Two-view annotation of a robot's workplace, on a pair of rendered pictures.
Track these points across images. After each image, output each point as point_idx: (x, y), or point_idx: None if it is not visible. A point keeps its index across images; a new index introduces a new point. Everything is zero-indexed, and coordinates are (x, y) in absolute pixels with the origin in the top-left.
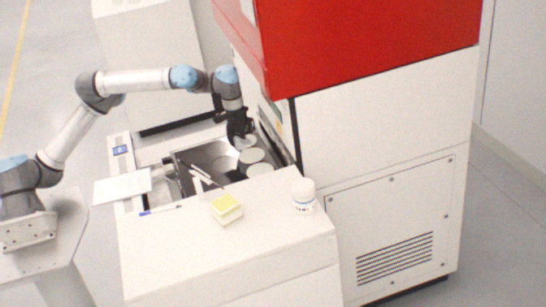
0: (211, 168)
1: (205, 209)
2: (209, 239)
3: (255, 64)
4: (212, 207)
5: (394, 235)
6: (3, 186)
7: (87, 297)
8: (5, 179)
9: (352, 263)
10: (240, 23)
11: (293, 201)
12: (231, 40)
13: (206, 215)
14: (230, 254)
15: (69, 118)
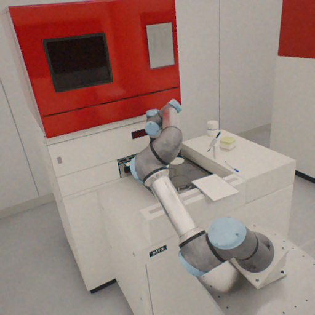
0: (175, 175)
1: (223, 155)
2: (244, 150)
3: (161, 97)
4: (232, 141)
5: None
6: (251, 233)
7: None
8: (247, 228)
9: None
10: (141, 83)
11: (216, 131)
12: (107, 118)
13: (228, 154)
14: (250, 144)
15: (170, 192)
